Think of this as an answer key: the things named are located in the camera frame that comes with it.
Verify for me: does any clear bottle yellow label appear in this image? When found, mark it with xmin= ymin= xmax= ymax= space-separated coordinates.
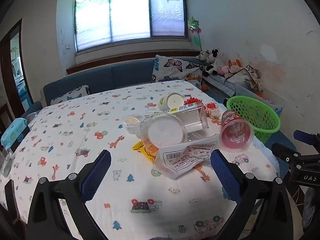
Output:
xmin=160 ymin=104 xmax=200 ymax=113

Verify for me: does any large clear plastic jar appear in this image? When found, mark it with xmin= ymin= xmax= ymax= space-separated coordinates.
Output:
xmin=140 ymin=102 xmax=209 ymax=155

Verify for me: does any window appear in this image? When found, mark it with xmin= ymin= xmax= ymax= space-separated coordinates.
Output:
xmin=74 ymin=0 xmax=188 ymax=53

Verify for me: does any cow plush toy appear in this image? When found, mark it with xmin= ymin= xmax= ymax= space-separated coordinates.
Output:
xmin=202 ymin=49 xmax=224 ymax=77

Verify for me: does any person's right hand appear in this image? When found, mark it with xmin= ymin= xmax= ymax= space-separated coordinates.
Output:
xmin=302 ymin=187 xmax=318 ymax=229

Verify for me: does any blue sofa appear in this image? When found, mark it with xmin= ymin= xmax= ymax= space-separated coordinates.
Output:
xmin=21 ymin=57 xmax=297 ymax=178

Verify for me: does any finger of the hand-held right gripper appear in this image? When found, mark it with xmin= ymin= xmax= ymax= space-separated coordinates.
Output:
xmin=271 ymin=142 xmax=320 ymax=165
xmin=293 ymin=129 xmax=320 ymax=147

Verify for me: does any blue striped mat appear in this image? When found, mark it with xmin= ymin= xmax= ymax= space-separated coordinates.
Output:
xmin=202 ymin=76 xmax=237 ymax=97

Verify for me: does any orange fox plush toy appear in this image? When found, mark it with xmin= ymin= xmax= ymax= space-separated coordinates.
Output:
xmin=227 ymin=59 xmax=243 ymax=72

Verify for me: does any printed cartoon blanket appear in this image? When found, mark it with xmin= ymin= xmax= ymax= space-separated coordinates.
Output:
xmin=0 ymin=80 xmax=280 ymax=240

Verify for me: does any patterned beige cloth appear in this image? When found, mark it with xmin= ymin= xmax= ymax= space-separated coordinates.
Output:
xmin=225 ymin=65 xmax=264 ymax=92

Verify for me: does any white printed plastic pouch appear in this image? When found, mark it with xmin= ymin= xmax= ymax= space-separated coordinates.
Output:
xmin=153 ymin=134 xmax=220 ymax=180

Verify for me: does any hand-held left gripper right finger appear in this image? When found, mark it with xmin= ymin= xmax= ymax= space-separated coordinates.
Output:
xmin=210 ymin=149 xmax=294 ymax=240

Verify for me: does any red plastic cup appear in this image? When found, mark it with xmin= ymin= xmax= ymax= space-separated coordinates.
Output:
xmin=219 ymin=109 xmax=255 ymax=153

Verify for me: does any small butterfly pillow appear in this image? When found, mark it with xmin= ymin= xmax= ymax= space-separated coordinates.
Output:
xmin=51 ymin=85 xmax=90 ymax=105

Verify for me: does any large butterfly pillow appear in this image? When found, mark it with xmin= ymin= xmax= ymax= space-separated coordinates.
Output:
xmin=151 ymin=54 xmax=204 ymax=90

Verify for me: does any clear plastic storage box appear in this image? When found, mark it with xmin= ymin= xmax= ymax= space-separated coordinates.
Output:
xmin=235 ymin=82 xmax=287 ymax=115

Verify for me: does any small black and white plush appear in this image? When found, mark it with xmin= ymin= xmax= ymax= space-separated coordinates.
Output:
xmin=196 ymin=51 xmax=210 ymax=63

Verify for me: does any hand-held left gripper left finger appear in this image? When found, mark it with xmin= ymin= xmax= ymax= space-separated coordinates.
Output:
xmin=26 ymin=149 xmax=112 ymax=240

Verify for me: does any colourful pinwheel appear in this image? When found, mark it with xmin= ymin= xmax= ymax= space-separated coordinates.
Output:
xmin=187 ymin=17 xmax=202 ymax=52

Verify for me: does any white paper cup green label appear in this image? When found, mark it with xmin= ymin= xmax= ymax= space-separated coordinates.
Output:
xmin=157 ymin=92 xmax=185 ymax=111

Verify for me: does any brown wooden ledge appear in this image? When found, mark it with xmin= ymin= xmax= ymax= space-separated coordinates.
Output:
xmin=66 ymin=52 xmax=198 ymax=75

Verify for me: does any yellow orange wrapper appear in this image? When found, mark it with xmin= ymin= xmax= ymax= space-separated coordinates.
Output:
xmin=132 ymin=141 xmax=160 ymax=164

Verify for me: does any small clear cup beige lid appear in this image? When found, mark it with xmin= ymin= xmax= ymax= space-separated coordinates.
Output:
xmin=123 ymin=114 xmax=143 ymax=133

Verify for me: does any red and white wrapper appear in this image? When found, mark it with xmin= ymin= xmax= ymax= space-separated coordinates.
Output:
xmin=204 ymin=102 xmax=221 ymax=120

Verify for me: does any dark wooden door frame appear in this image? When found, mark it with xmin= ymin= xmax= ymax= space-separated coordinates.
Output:
xmin=0 ymin=19 xmax=34 ymax=130

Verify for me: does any blue wet wipes pack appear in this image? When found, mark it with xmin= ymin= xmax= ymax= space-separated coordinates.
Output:
xmin=0 ymin=118 xmax=29 ymax=147

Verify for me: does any green plastic mesh basket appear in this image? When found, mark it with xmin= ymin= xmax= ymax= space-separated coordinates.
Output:
xmin=226 ymin=95 xmax=281 ymax=143

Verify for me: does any clear glass jar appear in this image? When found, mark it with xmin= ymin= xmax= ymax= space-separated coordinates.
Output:
xmin=0 ymin=150 xmax=12 ymax=178

